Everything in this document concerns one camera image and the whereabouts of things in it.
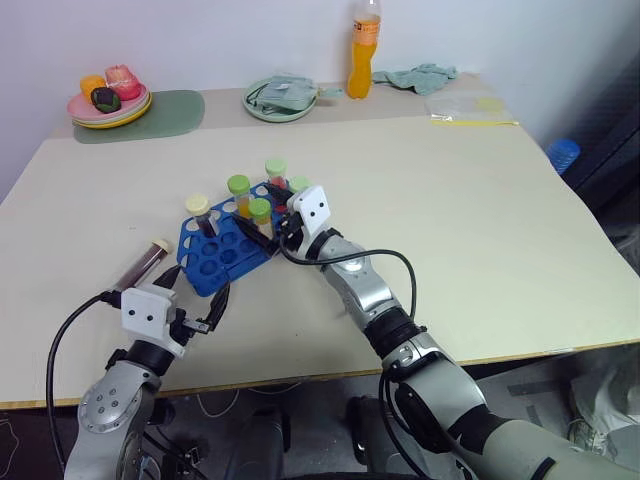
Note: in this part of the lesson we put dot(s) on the light green stacked plate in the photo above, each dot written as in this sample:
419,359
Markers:
136,115

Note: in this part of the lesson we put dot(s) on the green crumpled cloth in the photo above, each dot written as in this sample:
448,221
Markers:
425,80

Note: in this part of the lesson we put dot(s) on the dark red tube cream cap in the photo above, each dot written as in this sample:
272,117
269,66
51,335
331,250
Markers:
142,265

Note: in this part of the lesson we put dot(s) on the red toy apple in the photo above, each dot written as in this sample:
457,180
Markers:
122,80

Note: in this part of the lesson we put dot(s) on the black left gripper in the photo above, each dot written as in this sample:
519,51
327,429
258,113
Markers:
187,325

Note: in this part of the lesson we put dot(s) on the pink plate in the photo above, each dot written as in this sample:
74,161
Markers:
80,107

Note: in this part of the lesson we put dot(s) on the green fabric pouch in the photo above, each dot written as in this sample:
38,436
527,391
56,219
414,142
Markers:
289,92

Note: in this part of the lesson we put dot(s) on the white plastic bag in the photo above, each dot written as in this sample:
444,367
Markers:
610,395

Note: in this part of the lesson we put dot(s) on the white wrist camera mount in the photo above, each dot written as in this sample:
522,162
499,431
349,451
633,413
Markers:
312,207
145,310

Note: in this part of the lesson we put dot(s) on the clear plastic zip bag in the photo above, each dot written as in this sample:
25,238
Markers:
450,106

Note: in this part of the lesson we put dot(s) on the pale green plate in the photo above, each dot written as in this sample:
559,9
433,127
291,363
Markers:
265,116

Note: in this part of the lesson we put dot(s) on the black bag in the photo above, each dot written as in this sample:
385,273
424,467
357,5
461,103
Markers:
615,125

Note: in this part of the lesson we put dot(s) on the yellow plate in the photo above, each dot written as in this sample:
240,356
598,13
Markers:
112,126

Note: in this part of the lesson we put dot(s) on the test tube pale green cap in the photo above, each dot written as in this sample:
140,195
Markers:
298,184

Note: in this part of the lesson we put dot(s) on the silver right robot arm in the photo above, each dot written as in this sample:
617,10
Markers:
360,285

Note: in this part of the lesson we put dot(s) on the blue bottle cap object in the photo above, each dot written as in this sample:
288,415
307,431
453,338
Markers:
562,152

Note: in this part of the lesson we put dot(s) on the orange soda bottle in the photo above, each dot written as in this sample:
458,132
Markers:
361,70

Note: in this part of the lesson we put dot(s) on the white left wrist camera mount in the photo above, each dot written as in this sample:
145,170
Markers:
145,310

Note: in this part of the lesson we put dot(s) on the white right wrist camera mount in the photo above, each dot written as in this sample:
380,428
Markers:
312,207

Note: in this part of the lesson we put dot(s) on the orange toy fruit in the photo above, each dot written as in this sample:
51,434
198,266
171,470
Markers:
91,83

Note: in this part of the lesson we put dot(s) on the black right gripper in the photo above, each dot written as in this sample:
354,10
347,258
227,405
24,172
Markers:
291,229

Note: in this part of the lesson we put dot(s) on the dark red tube yellow cap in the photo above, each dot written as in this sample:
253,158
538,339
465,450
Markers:
196,203

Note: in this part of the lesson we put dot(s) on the blue test tube rack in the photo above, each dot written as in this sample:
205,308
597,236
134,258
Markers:
235,255

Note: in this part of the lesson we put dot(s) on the dark tube green cap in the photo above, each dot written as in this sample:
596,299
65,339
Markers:
260,207

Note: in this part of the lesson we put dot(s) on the green placemat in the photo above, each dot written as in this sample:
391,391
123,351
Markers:
175,112

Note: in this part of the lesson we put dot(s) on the red tube pale green cap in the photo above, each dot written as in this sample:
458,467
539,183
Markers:
275,166

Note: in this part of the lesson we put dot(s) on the orange tube green cap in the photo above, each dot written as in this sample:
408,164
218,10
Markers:
238,184

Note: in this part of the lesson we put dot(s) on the dark purple green toy fruit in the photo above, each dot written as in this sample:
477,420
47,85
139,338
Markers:
105,99

